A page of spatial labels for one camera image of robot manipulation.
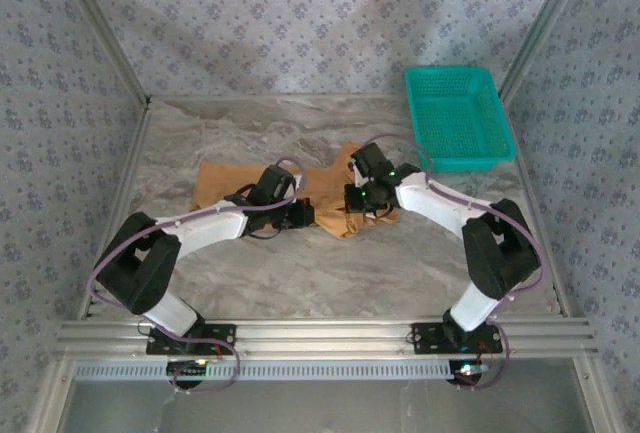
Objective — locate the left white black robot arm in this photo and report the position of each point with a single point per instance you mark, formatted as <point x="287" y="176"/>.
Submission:
<point x="210" y="228"/>

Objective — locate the aluminium mounting rail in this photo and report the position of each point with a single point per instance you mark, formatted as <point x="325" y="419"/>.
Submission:
<point x="325" y="338"/>

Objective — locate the aluminium frame post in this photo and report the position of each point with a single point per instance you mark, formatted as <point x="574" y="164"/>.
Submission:
<point x="106" y="28"/>
<point x="542" y="23"/>

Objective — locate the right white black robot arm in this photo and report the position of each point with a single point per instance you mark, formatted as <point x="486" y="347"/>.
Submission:
<point x="435" y="203"/>

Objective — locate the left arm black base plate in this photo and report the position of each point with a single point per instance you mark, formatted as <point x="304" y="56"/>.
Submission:
<point x="220" y="335"/>

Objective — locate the tan orange t-shirt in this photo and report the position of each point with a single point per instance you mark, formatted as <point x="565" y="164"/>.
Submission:
<point x="220" y="185"/>

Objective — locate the aluminium side rail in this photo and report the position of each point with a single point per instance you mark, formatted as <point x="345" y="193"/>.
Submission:
<point x="530" y="178"/>
<point x="140" y="123"/>

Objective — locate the teal plastic mesh basket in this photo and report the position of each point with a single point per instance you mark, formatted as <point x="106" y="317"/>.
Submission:
<point x="450" y="103"/>

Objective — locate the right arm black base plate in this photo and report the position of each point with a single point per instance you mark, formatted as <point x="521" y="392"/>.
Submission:
<point x="425" y="338"/>

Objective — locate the black controller board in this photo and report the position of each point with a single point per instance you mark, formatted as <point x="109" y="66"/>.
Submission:
<point x="467" y="375"/>
<point x="187" y="369"/>

